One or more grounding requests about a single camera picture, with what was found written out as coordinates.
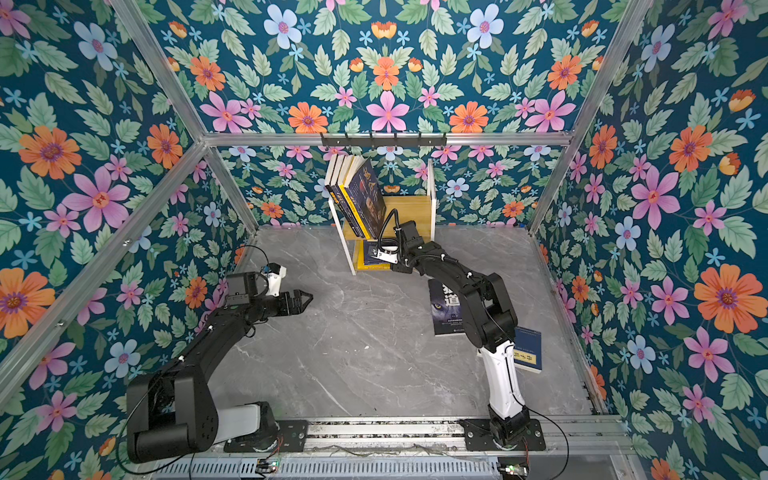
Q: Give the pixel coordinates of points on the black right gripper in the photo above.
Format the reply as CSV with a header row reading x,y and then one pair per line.
x,y
401,267

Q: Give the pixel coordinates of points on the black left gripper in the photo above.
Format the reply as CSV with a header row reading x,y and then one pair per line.
x,y
282,308

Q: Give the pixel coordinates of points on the black wolf cover book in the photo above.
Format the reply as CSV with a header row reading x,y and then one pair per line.
x,y
445,309

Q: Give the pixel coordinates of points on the dark portrait cover book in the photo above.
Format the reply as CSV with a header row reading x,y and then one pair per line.
x,y
367,195

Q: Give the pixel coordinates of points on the dark blue paperback book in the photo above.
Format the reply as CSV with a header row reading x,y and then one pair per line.
x,y
341,202

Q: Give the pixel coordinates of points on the yellow cartoon boy book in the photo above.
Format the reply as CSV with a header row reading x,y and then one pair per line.
x,y
345,168

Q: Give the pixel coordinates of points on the navy book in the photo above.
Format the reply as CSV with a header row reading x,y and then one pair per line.
x,y
367,257
528,350

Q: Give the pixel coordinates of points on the navy book front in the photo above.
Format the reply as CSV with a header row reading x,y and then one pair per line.
x,y
367,257

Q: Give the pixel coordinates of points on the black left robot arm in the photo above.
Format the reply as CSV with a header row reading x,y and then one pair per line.
x,y
172,413

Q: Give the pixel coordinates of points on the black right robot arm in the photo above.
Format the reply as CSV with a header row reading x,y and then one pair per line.
x,y
489,321

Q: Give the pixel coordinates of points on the yellow book on lower shelf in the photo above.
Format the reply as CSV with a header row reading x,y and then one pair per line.
x,y
357,251

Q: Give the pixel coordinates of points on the book standing on shelf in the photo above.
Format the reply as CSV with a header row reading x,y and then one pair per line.
x,y
331,168

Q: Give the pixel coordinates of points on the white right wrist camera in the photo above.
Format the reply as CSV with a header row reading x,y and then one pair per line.
x,y
388,254

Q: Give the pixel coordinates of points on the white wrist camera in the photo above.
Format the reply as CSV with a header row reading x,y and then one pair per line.
x,y
274,274
388,254

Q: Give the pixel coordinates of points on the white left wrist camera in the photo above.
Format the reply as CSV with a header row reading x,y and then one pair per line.
x,y
274,274

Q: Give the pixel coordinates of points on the white frame wooden bookshelf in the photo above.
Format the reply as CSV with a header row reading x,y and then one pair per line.
x,y
419,208

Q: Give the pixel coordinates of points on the metal coat hook rail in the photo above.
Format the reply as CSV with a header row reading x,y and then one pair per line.
x,y
373,141

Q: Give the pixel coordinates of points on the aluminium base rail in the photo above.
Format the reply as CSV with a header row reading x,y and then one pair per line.
x,y
551,447

